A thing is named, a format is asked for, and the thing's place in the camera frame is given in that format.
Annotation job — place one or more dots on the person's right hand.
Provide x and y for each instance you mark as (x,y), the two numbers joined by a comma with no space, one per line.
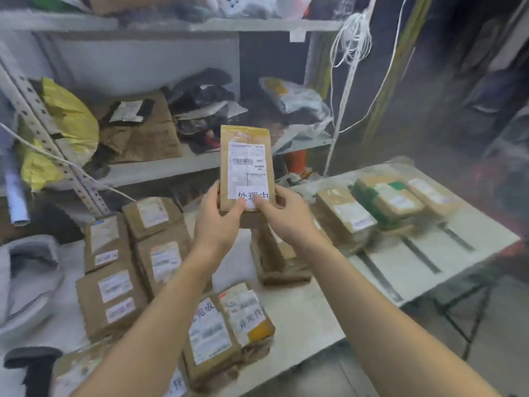
(293,223)

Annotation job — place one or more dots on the white gridded plastic bag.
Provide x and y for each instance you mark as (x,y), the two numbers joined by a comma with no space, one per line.
(301,134)

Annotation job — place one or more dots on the crumpled cardboard box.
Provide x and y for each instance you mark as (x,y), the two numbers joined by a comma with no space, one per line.
(144,144)

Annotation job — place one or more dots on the green plastic bag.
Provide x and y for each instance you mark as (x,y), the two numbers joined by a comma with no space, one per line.
(53,1)

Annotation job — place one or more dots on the black fluffy plastic bag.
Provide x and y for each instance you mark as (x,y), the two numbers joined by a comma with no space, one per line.
(198,84)

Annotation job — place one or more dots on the cluttered background storage rack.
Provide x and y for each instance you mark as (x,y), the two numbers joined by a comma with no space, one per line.
(496,90)

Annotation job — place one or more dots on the person's right forearm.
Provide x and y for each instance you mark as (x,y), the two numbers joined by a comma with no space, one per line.
(392,326)

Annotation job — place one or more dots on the pile of brown parcels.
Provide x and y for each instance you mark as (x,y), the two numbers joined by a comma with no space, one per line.
(87,318)

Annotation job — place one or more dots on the pink plastic packet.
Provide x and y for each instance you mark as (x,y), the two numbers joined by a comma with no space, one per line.
(213,141)

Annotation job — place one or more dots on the white shelf number tag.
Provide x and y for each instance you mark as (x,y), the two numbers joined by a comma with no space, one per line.
(297,36)

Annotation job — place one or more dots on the rolled pale paper poster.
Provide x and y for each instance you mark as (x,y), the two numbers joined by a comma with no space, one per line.
(18,202)

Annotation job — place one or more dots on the black metal table leg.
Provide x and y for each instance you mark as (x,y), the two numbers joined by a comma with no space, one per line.
(477,322)

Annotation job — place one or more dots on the orange box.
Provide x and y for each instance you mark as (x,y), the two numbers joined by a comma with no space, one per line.
(296,161)

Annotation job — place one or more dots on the grey and black mailer bag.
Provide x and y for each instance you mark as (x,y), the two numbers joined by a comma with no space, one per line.
(206,113)

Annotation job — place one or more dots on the white mailer bag yellow patch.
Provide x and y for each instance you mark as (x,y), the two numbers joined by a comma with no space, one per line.
(297,101)

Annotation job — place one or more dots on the person's left hand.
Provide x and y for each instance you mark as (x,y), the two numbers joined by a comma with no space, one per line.
(215,231)

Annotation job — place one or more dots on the black handheld device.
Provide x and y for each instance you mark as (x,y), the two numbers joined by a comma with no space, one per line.
(37,367)

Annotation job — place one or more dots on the cardboard parcel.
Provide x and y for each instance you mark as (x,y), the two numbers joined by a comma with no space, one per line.
(248,132)
(372,198)
(132,227)
(124,243)

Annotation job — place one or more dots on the grey metal shelf rack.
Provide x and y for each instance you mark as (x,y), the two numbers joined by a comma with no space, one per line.
(157,169)

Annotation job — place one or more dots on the yellow plastic bag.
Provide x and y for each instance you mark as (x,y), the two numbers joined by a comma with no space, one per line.
(70,119)

